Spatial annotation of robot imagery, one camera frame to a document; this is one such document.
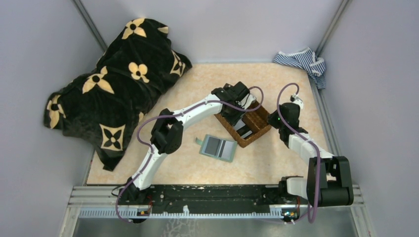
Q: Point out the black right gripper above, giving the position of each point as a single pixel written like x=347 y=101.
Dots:
x=271 y=119

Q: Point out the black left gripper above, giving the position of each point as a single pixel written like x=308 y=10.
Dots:
x=232 y=119

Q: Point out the woven wicker divided basket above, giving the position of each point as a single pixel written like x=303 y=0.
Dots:
x=255 y=122

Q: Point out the green card holder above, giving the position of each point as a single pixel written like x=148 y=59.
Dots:
x=226 y=150

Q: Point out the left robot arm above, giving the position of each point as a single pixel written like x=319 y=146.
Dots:
x=230 y=101

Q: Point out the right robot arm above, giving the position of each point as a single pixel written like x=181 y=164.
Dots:
x=328 y=181

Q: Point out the white card with black stripe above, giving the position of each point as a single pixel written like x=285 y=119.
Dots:
x=241 y=127

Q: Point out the grey card in holder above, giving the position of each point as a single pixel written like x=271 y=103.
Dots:
x=212 y=146

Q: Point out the blue striped cloth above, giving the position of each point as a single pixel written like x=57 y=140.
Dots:
x=305 y=59

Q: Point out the black floral blanket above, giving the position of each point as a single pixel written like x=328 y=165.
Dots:
x=104 y=106

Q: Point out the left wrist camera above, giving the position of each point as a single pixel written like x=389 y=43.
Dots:
x=247 y=101

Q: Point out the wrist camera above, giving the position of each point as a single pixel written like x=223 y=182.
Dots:
x=297 y=100
x=247 y=101

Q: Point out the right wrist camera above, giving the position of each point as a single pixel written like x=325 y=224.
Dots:
x=297 y=100

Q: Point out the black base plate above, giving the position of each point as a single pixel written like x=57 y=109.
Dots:
x=210 y=199

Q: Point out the aluminium frame rail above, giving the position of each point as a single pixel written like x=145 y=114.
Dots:
x=101 y=202

